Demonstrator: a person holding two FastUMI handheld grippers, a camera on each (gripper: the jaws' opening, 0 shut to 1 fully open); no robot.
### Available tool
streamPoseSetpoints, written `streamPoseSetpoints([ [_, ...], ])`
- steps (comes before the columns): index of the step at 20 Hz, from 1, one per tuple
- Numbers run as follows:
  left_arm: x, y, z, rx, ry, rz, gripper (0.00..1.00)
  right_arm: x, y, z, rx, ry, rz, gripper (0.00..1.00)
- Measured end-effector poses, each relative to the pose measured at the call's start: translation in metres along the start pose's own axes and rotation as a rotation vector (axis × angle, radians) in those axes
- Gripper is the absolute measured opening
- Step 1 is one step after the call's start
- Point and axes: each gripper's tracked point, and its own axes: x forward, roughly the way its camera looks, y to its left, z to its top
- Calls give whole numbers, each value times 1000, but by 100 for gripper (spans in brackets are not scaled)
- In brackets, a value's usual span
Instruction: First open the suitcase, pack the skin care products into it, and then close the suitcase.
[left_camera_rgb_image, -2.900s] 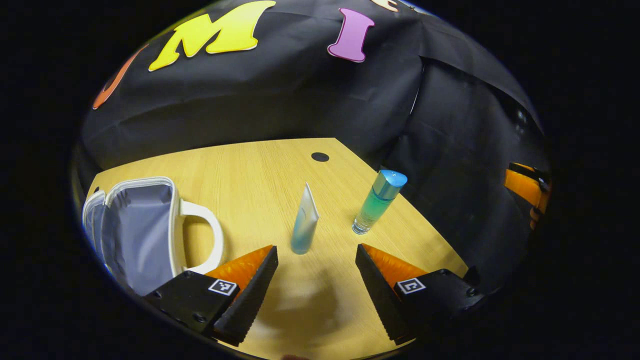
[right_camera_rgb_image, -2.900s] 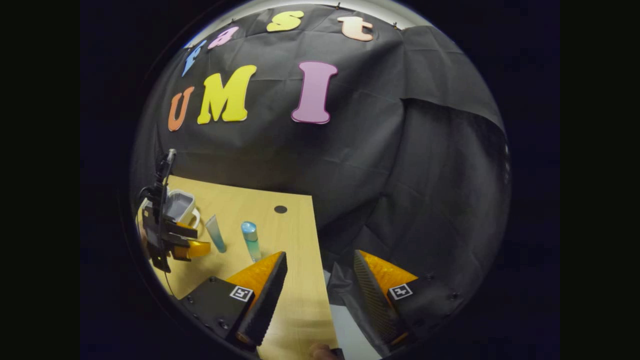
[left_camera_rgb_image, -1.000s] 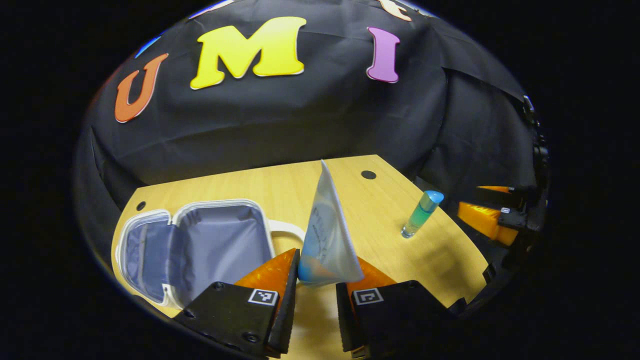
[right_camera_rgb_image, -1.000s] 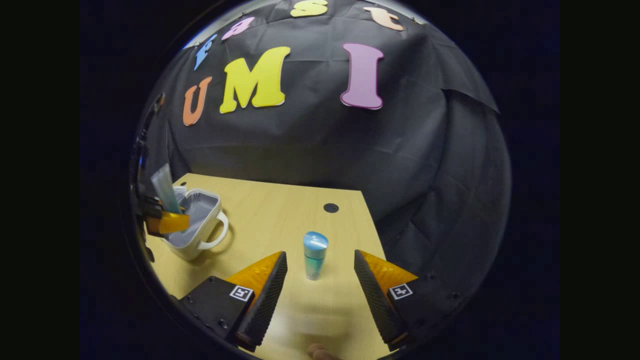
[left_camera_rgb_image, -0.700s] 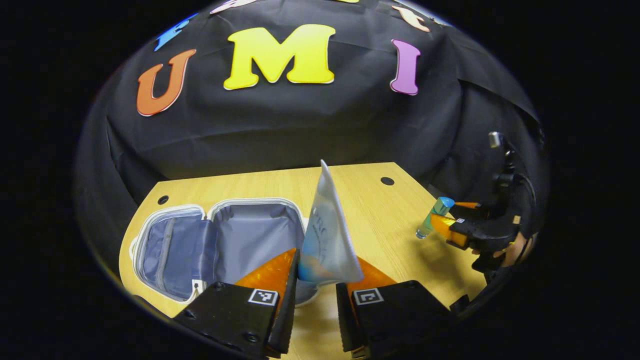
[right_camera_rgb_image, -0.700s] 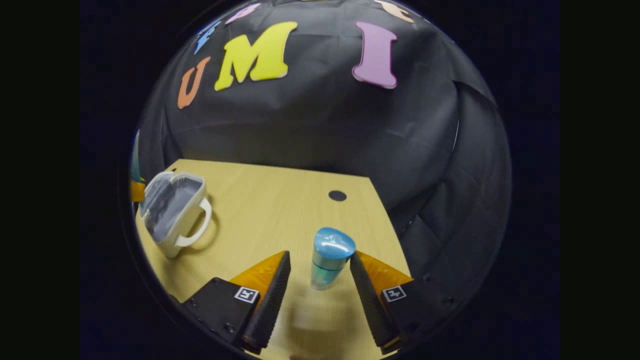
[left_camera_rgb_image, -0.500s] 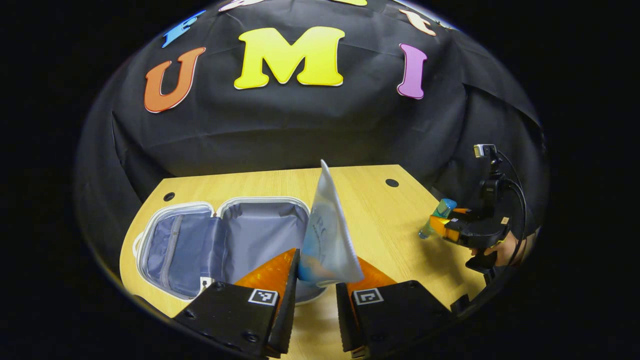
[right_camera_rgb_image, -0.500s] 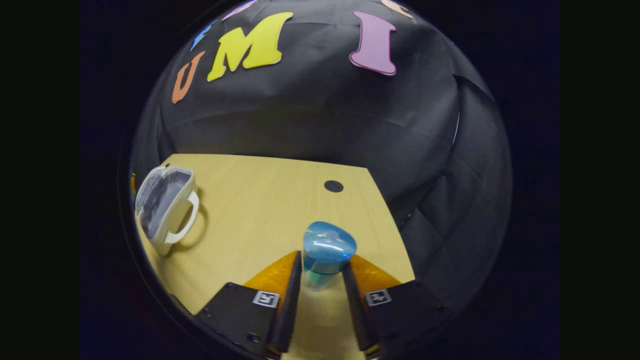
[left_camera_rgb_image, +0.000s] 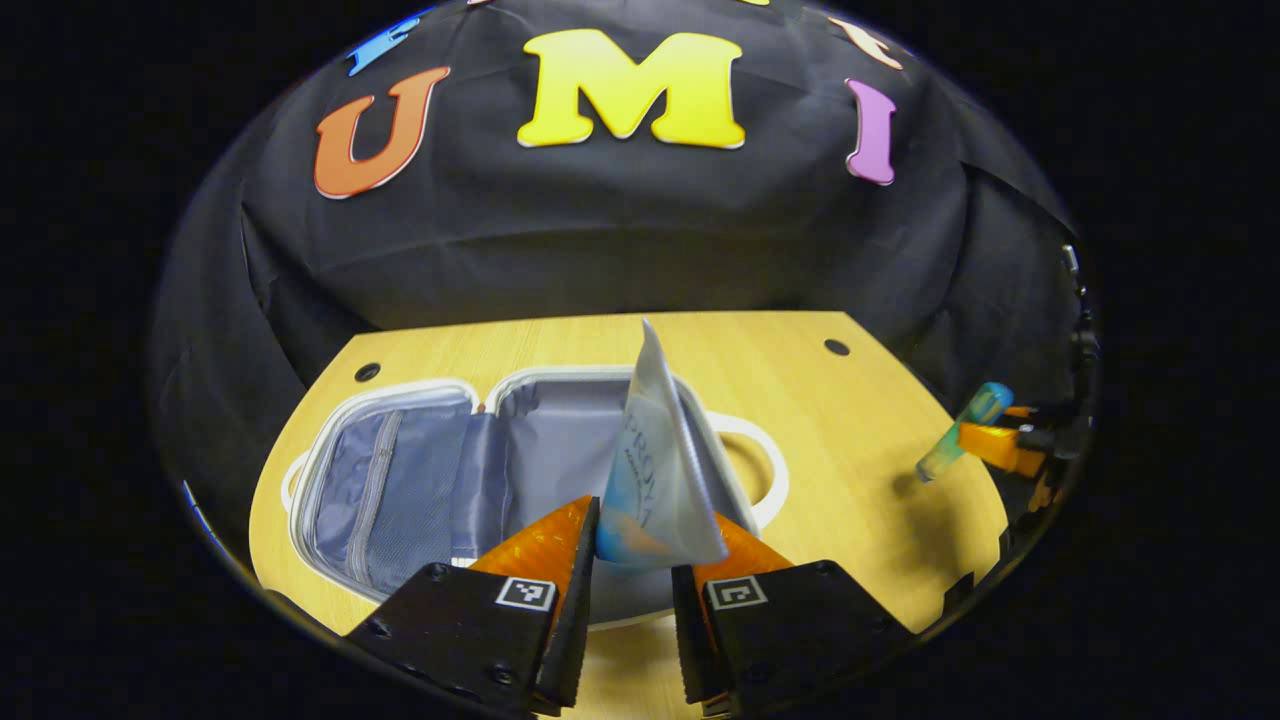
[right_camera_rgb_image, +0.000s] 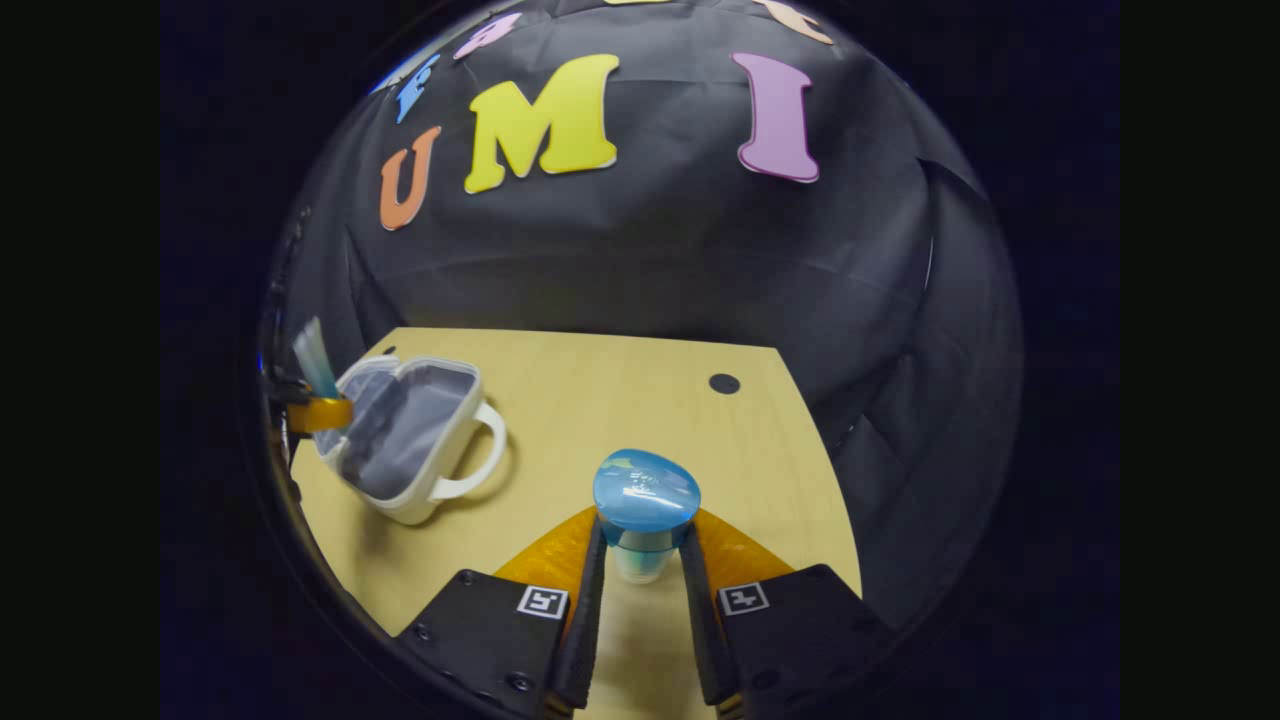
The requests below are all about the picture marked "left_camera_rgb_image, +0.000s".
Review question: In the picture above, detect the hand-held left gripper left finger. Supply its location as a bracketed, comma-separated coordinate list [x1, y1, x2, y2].
[345, 495, 602, 716]

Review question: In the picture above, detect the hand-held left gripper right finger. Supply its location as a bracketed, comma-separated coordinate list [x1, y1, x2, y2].
[670, 512, 914, 717]

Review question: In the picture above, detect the teal green skin care tube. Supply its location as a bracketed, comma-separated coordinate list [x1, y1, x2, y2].
[916, 381, 1014, 484]

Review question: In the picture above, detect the white suitcase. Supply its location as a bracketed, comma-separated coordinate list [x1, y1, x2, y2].
[282, 365, 791, 631]

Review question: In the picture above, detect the silver blue skin care tube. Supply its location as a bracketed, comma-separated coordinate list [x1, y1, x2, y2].
[596, 318, 730, 572]

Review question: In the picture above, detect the black backdrop cloth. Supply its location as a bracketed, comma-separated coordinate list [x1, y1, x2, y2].
[150, 0, 1096, 531]

